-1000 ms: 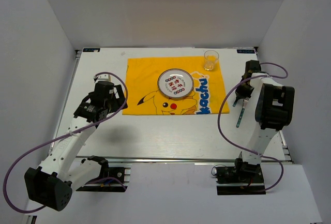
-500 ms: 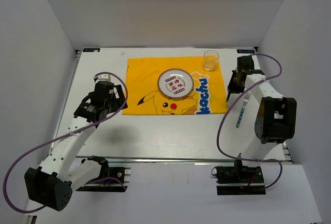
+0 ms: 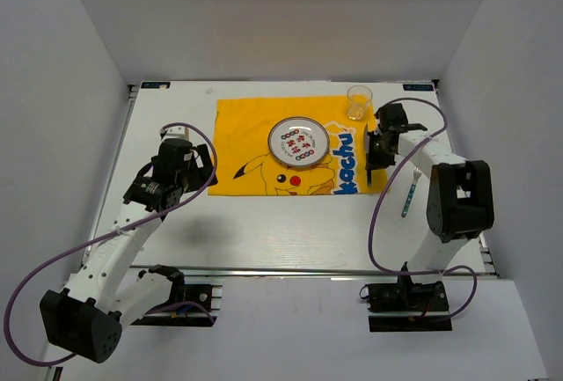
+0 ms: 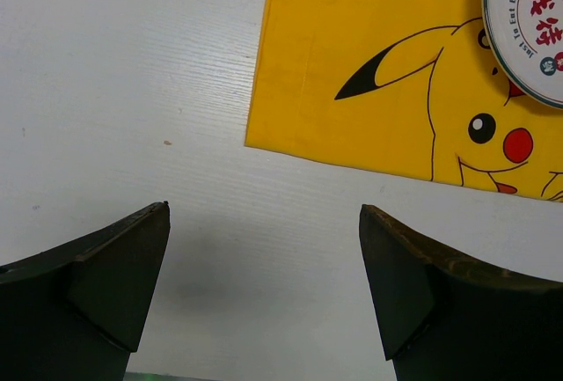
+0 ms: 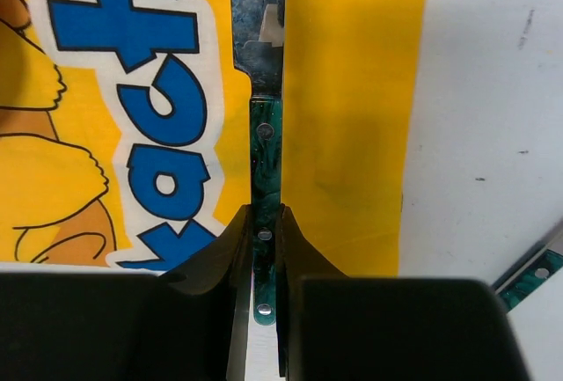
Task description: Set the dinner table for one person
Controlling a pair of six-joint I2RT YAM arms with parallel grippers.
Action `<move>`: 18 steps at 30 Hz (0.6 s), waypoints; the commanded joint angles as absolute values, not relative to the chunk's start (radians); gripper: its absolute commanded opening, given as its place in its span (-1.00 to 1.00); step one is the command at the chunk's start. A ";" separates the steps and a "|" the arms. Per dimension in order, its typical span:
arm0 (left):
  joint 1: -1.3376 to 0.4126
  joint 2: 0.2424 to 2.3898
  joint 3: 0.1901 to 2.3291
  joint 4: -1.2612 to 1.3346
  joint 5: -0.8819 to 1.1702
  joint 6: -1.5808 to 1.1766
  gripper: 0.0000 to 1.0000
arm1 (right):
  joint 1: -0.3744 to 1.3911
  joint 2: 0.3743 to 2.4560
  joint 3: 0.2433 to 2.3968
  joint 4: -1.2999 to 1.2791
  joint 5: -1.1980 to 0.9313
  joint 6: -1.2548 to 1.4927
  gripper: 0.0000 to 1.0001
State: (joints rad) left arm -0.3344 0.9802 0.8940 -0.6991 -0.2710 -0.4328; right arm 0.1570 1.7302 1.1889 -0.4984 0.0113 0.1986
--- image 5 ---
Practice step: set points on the yellow Pikachu cloth placemat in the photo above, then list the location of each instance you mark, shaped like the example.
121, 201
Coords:
125, 129

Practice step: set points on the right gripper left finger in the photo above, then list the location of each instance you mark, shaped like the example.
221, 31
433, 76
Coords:
189, 323

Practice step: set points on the fork with green handle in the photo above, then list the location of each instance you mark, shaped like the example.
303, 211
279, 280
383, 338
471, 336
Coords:
530, 271

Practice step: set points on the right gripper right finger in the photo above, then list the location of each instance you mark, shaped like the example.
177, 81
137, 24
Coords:
332, 326

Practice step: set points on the knife with green handle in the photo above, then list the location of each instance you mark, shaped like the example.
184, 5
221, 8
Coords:
258, 50

